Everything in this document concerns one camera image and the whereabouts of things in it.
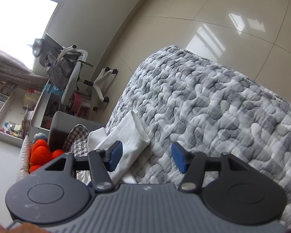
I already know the red pumpkin plush cushion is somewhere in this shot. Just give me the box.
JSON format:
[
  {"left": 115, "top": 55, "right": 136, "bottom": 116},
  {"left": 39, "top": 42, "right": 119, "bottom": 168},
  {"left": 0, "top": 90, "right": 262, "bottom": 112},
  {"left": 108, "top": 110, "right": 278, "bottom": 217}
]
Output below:
[{"left": 29, "top": 139, "right": 65, "bottom": 173}]

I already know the grey checked quilt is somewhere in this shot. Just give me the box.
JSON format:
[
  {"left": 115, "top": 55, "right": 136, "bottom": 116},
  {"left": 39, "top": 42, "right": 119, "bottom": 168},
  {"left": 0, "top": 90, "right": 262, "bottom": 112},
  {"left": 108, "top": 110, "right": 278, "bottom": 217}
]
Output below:
[{"left": 105, "top": 45, "right": 291, "bottom": 232}]

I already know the white sweatshirt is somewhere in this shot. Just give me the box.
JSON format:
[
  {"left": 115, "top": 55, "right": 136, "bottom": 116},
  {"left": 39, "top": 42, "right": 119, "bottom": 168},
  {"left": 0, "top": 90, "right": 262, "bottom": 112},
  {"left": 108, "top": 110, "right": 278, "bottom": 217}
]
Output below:
[{"left": 68, "top": 111, "right": 150, "bottom": 184}]

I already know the beige curtain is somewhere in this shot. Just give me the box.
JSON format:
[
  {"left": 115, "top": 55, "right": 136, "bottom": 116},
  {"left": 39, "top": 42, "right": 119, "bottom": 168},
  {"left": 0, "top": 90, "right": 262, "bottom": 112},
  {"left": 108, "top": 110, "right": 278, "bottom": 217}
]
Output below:
[{"left": 0, "top": 50, "right": 48, "bottom": 90}]

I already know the dark grey sofa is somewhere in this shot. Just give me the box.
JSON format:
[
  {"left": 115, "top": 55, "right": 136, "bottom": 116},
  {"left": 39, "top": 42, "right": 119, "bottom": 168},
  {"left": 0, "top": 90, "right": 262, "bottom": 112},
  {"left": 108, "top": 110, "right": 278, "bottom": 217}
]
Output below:
[{"left": 48, "top": 111, "right": 104, "bottom": 151}]

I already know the white office chair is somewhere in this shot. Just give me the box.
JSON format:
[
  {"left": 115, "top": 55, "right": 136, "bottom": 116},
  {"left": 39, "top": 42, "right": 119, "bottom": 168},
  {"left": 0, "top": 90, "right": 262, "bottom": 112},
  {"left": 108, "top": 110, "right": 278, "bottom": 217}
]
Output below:
[{"left": 32, "top": 33, "right": 118, "bottom": 111}]

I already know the white printed pillow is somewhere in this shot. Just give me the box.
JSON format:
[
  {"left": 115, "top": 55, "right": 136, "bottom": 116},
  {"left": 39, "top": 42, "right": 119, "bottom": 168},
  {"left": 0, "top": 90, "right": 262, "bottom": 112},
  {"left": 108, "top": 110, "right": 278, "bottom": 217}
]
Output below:
[{"left": 16, "top": 135, "right": 31, "bottom": 182}]

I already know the white desk with bookshelf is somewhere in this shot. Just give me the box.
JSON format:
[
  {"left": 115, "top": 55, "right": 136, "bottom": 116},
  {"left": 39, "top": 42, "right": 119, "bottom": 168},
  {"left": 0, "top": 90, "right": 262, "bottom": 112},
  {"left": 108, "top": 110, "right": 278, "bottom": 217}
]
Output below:
[{"left": 0, "top": 86, "right": 64, "bottom": 148}]

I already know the camouflage backpack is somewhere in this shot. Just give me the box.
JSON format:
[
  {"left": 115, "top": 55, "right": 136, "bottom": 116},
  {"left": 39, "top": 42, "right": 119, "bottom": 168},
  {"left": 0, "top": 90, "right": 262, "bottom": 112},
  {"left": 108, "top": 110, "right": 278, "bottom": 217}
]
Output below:
[{"left": 44, "top": 50, "right": 75, "bottom": 90}]

